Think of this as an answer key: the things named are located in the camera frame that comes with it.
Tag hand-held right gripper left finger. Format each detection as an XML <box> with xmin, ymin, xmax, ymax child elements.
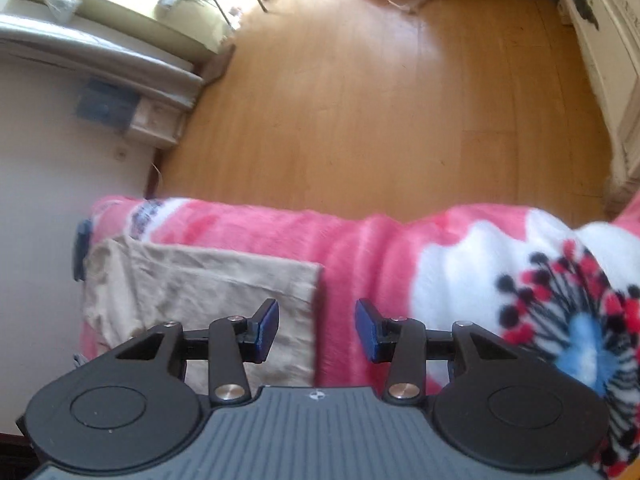
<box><xmin>115</xmin><ymin>298</ymin><xmax>280</xmax><ymax>404</ymax></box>

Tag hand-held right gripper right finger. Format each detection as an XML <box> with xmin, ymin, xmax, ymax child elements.
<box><xmin>354</xmin><ymin>298</ymin><xmax>516</xmax><ymax>402</ymax></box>

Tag beige pants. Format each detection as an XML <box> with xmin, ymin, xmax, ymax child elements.
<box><xmin>82</xmin><ymin>237</ymin><xmax>323</xmax><ymax>396</ymax></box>

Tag folded dark blue clothes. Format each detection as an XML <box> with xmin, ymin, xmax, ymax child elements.
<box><xmin>72</xmin><ymin>219</ymin><xmax>93</xmax><ymax>281</ymax></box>

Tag pink floral blanket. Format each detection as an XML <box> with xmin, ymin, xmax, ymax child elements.
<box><xmin>77</xmin><ymin>195</ymin><xmax>640</xmax><ymax>478</ymax></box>

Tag white bedside stand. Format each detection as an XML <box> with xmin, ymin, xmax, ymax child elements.
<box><xmin>125</xmin><ymin>97</ymin><xmax>188</xmax><ymax>148</ymax></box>

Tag beige curtain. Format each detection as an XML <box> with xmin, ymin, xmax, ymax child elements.
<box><xmin>0</xmin><ymin>12</ymin><xmax>203</xmax><ymax>111</ymax></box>

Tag white cabinet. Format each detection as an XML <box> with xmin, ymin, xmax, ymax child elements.
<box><xmin>547</xmin><ymin>0</ymin><xmax>640</xmax><ymax>221</ymax></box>

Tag clear plastic bag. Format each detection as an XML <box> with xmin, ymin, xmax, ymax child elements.
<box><xmin>42</xmin><ymin>0</ymin><xmax>81</xmax><ymax>18</ymax></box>

